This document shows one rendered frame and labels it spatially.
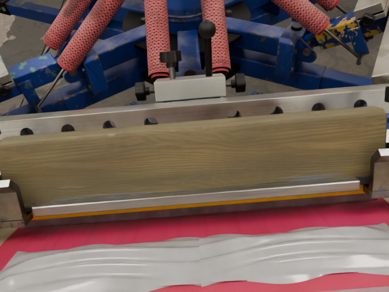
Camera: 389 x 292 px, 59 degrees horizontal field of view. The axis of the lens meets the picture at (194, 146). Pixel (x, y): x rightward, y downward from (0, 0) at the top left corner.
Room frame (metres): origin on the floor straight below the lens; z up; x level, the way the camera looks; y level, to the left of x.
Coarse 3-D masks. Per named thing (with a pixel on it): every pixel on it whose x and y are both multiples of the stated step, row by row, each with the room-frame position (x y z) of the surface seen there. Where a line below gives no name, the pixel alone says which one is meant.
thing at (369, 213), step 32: (224, 224) 0.17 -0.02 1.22; (256, 224) 0.17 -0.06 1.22; (288, 224) 0.16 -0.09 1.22; (320, 224) 0.16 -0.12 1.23; (352, 224) 0.15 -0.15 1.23; (224, 288) 0.09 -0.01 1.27; (256, 288) 0.09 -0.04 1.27; (288, 288) 0.09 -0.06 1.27; (320, 288) 0.08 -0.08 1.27; (352, 288) 0.08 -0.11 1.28; (384, 288) 0.08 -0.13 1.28
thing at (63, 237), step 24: (192, 216) 0.19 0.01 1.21; (24, 240) 0.18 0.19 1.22; (48, 240) 0.17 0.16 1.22; (72, 240) 0.17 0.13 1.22; (96, 240) 0.17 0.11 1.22; (120, 240) 0.16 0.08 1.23; (144, 240) 0.16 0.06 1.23; (0, 264) 0.14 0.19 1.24; (168, 288) 0.10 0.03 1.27; (192, 288) 0.10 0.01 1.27
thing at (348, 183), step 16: (160, 192) 0.20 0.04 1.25; (176, 192) 0.19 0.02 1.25; (192, 192) 0.19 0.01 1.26; (208, 192) 0.19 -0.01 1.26; (224, 192) 0.19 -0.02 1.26; (240, 192) 0.19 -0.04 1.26; (256, 192) 0.18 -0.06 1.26; (272, 192) 0.18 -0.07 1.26; (288, 192) 0.18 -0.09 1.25; (304, 192) 0.18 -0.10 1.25; (320, 192) 0.18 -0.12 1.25; (32, 208) 0.19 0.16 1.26; (48, 208) 0.19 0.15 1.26; (64, 208) 0.19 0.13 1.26; (80, 208) 0.19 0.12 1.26; (96, 208) 0.19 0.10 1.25; (112, 208) 0.18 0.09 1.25; (128, 208) 0.18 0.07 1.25
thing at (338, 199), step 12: (240, 204) 0.19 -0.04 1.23; (252, 204) 0.19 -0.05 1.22; (264, 204) 0.19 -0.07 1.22; (276, 204) 0.19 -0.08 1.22; (288, 204) 0.19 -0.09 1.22; (300, 204) 0.19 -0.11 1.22; (312, 204) 0.19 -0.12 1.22; (324, 204) 0.19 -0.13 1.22; (84, 216) 0.20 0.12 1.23; (96, 216) 0.19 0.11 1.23; (108, 216) 0.19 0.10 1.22; (120, 216) 0.19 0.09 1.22; (132, 216) 0.19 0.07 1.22; (144, 216) 0.19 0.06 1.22; (156, 216) 0.19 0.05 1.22; (168, 216) 0.19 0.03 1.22; (24, 228) 0.19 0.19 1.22
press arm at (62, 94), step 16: (128, 64) 0.89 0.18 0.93; (144, 64) 0.89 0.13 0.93; (80, 80) 0.84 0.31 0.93; (112, 80) 0.83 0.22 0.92; (128, 80) 0.85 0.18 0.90; (48, 96) 0.78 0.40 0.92; (64, 96) 0.77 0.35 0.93; (80, 96) 0.78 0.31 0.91; (96, 96) 0.80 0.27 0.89; (16, 112) 0.73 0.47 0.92; (32, 112) 0.72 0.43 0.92
